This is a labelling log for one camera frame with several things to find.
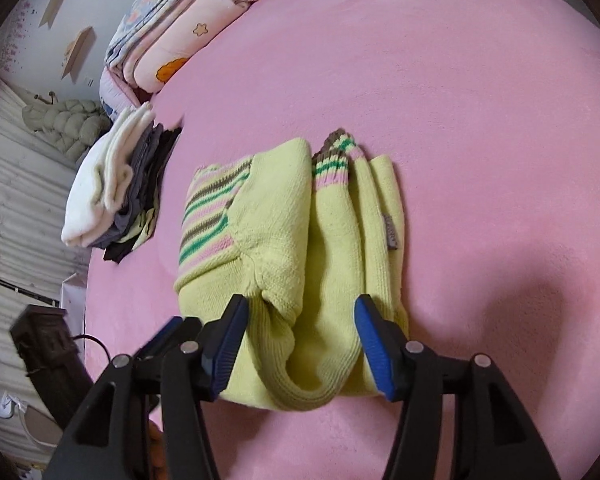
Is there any black folded garment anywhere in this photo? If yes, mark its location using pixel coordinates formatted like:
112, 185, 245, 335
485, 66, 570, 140
102, 127, 182, 263

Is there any white box by bed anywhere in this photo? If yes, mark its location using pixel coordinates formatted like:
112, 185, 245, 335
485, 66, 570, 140
60, 273, 86, 336

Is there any grey folded garment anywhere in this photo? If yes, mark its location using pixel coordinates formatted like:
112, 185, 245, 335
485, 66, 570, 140
90, 124, 163, 249

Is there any beige curtain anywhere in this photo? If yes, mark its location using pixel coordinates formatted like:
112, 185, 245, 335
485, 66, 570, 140
0, 78, 90, 465

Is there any pink bed sheet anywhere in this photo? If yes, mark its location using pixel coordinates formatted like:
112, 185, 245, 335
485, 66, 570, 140
86, 0, 600, 479

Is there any yellow striped knit sweater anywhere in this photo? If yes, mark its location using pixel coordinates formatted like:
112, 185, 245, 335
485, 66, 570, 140
174, 129, 408, 412

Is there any white fleece folded garment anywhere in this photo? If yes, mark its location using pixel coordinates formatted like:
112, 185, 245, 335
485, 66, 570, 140
61, 102, 156, 247

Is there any person's left hand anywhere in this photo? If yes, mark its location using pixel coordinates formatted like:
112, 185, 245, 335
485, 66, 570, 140
148, 420, 169, 480

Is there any light green folded garment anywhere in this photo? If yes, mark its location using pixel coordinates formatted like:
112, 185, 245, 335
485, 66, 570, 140
122, 206, 159, 252

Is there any wooden wall shelf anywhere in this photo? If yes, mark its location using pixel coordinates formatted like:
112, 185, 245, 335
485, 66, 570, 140
60, 26, 94, 79

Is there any dark wooden bed post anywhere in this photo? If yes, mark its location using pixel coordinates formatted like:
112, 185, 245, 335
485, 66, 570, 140
9, 304, 93, 429

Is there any olive puffer jacket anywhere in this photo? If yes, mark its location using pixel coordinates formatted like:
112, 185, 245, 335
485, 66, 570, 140
21, 100, 112, 162

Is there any pink cartoon folded quilt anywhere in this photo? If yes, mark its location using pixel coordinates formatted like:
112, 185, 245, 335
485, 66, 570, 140
105, 0, 248, 93

